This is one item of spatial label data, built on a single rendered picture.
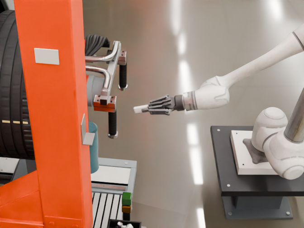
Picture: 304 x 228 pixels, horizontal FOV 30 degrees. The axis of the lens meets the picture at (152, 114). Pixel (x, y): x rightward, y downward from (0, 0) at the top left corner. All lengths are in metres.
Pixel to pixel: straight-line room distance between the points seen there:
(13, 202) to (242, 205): 1.43
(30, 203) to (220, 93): 0.99
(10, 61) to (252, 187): 1.37
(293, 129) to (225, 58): 1.74
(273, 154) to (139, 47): 1.90
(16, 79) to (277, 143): 1.25
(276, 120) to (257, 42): 1.77
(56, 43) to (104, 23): 3.01
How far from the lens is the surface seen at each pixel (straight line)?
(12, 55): 2.32
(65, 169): 1.99
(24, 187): 2.21
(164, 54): 4.31
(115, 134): 2.45
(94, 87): 2.49
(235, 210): 3.20
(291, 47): 2.58
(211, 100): 2.59
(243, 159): 3.01
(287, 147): 2.73
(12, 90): 2.30
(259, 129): 2.90
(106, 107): 2.35
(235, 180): 2.96
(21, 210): 2.23
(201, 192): 3.28
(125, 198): 2.34
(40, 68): 1.72
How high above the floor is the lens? 2.42
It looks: 40 degrees down
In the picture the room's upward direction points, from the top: 3 degrees clockwise
